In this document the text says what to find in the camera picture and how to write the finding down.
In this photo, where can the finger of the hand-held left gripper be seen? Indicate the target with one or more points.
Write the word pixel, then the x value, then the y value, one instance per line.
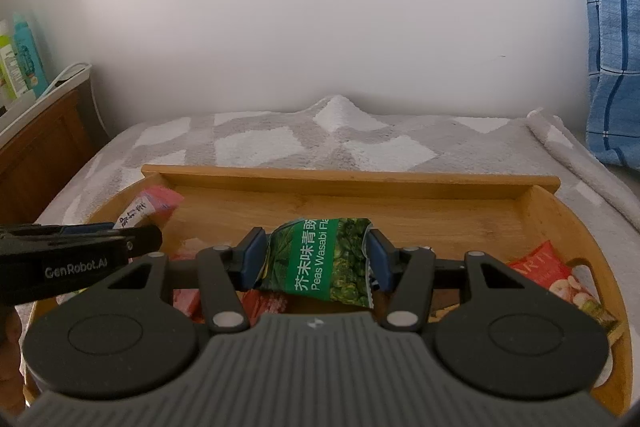
pixel 85 228
pixel 142 241

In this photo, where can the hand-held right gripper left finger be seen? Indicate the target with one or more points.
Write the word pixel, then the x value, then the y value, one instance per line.
pixel 252 259

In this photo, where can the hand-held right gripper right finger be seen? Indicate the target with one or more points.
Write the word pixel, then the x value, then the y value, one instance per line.
pixel 380 262

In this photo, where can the pink-edged pastry packet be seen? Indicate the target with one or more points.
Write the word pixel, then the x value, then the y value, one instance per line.
pixel 157 204

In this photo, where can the long red sachet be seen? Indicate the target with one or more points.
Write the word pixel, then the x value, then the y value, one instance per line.
pixel 265 309

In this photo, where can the green peas packet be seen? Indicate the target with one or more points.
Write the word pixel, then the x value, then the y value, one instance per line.
pixel 320 267

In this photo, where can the small red snack packet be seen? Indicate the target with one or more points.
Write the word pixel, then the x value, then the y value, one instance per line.
pixel 186 303

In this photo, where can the wooden tray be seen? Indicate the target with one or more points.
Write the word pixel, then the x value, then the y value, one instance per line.
pixel 450 217

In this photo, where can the red gold snack packet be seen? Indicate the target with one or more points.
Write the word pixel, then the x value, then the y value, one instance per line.
pixel 545 272

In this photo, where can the person's left hand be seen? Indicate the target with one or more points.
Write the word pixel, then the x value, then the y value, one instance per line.
pixel 10 357

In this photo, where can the wooden cabinet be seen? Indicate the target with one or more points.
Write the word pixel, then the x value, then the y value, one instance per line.
pixel 40 147

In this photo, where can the blue plaid cloth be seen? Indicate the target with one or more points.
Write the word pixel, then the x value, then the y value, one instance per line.
pixel 617 32

